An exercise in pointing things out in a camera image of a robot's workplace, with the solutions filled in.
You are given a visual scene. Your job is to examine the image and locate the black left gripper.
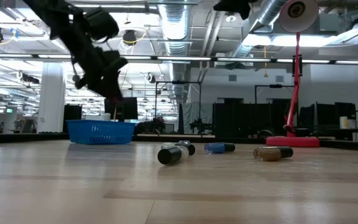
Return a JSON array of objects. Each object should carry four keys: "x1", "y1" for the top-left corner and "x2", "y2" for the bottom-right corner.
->
[{"x1": 70, "y1": 40, "x2": 124, "y2": 105}]

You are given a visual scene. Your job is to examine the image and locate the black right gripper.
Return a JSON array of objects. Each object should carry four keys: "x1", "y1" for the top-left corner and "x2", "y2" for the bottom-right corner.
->
[{"x1": 213, "y1": 0, "x2": 252, "y2": 21}]

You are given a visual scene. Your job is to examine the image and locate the blue plastic basket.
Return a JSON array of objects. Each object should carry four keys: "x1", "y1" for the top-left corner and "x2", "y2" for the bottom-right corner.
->
[{"x1": 66, "y1": 119, "x2": 137, "y2": 146}]

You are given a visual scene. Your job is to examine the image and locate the white nail polish bottle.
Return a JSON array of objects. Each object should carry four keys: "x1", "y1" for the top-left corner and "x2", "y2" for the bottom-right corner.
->
[{"x1": 157, "y1": 145, "x2": 190, "y2": 166}]

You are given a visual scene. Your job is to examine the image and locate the silver glitter nail polish bottle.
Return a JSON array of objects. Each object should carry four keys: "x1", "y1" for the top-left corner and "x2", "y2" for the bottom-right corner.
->
[{"x1": 162, "y1": 140, "x2": 196, "y2": 156}]

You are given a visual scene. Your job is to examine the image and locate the blue nail polish bottle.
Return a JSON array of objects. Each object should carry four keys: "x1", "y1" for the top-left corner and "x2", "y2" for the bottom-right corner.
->
[{"x1": 204, "y1": 142, "x2": 236, "y2": 155}]

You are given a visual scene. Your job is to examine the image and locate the gold glitter nail polish bottle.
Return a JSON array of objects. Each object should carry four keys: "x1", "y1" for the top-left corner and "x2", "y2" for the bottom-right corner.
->
[{"x1": 253, "y1": 146, "x2": 294, "y2": 162}]

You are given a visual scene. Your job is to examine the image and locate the black cabinet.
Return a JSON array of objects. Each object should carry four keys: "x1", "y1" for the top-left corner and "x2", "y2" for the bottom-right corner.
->
[{"x1": 62, "y1": 104, "x2": 83, "y2": 134}]

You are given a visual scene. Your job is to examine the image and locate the background robot workstation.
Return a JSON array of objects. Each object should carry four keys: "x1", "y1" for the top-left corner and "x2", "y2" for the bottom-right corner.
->
[
  {"x1": 189, "y1": 118, "x2": 214, "y2": 134},
  {"x1": 136, "y1": 116, "x2": 167, "y2": 134}
]

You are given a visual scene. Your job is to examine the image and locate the white building column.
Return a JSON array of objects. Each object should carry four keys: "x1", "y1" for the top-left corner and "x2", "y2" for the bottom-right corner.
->
[{"x1": 37, "y1": 62, "x2": 67, "y2": 134}]

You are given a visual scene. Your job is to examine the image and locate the black overhead light bar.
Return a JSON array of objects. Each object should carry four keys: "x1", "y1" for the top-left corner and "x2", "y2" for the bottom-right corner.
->
[{"x1": 0, "y1": 52, "x2": 358, "y2": 65}]

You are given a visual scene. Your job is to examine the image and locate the grey tarp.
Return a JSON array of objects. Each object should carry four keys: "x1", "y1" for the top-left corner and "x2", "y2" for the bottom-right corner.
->
[{"x1": 178, "y1": 101, "x2": 214, "y2": 134}]

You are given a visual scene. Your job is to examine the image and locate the black workstation panels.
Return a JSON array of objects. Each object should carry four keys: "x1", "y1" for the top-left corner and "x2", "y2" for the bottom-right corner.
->
[{"x1": 298, "y1": 101, "x2": 357, "y2": 129}]

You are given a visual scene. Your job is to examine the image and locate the red desk lamp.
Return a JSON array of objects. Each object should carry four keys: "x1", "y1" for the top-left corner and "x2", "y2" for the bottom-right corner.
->
[{"x1": 265, "y1": 0, "x2": 320, "y2": 148}]

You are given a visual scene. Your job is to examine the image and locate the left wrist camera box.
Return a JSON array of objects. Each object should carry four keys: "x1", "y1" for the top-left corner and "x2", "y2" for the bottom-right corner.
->
[{"x1": 101, "y1": 49, "x2": 129, "y2": 74}]

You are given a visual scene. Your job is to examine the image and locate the silver air duct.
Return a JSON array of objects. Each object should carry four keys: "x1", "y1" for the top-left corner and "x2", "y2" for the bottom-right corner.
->
[
  {"x1": 157, "y1": 0, "x2": 193, "y2": 103},
  {"x1": 225, "y1": 0, "x2": 290, "y2": 71}
]

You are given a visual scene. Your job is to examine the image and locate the yellow hanging cord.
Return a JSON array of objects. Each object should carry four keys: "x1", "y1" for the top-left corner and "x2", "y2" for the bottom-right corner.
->
[{"x1": 262, "y1": 45, "x2": 269, "y2": 78}]

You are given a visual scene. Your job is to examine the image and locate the black gantry frame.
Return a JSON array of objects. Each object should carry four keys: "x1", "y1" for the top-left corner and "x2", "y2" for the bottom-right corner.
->
[
  {"x1": 155, "y1": 81, "x2": 202, "y2": 134},
  {"x1": 254, "y1": 84, "x2": 295, "y2": 105}
]

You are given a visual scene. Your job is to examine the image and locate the black partition wall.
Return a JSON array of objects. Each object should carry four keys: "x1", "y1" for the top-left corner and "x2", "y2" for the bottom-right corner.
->
[{"x1": 212, "y1": 98, "x2": 291, "y2": 138}]

